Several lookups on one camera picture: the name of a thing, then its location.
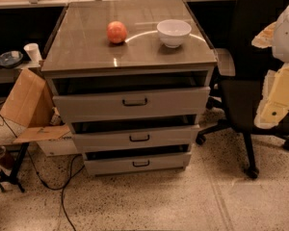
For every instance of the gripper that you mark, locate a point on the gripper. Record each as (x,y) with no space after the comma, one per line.
(287,36)

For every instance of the grey drawer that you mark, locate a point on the grey drawer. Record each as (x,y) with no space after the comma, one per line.
(132,96)
(135,133)
(138,159)

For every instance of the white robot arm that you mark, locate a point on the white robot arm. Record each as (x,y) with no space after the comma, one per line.
(276,36)

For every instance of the grey bottom drawer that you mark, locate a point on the grey bottom drawer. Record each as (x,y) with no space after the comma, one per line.
(138,159)

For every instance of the grey top drawer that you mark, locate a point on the grey top drawer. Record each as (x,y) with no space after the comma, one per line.
(132,96)

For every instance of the grey three-drawer cabinet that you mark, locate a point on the grey three-drawer cabinet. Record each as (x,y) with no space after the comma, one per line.
(81,48)

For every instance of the black office chair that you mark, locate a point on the black office chair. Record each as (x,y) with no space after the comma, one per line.
(242,69)

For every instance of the white bowl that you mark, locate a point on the white bowl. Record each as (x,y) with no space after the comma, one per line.
(173,32)

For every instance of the red apple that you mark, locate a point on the red apple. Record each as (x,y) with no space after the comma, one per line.
(116,32)

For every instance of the white paper cup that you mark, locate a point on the white paper cup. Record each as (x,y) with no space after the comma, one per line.
(32,50)

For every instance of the brown cardboard box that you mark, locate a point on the brown cardboard box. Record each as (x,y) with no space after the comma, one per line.
(30,105)

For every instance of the dark blue plate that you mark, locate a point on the dark blue plate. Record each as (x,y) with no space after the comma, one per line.
(11,59)

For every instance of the low grey shelf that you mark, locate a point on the low grey shelf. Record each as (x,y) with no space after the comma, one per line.
(9,75)

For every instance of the black metal stand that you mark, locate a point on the black metal stand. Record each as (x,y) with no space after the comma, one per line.
(12,177)

